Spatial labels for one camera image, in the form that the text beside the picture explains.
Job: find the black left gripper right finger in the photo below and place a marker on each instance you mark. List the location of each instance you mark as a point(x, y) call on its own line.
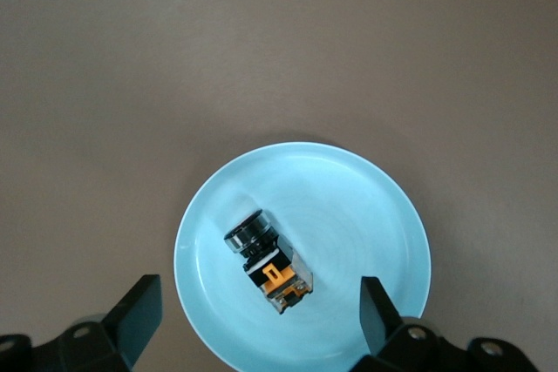
point(379, 319)

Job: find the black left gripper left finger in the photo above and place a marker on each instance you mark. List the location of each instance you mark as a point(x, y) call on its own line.
point(131, 315)

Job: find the orange push-button switch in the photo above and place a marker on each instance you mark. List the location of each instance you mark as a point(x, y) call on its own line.
point(279, 276)

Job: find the light blue round plate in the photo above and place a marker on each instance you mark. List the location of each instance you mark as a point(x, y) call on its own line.
point(349, 215)

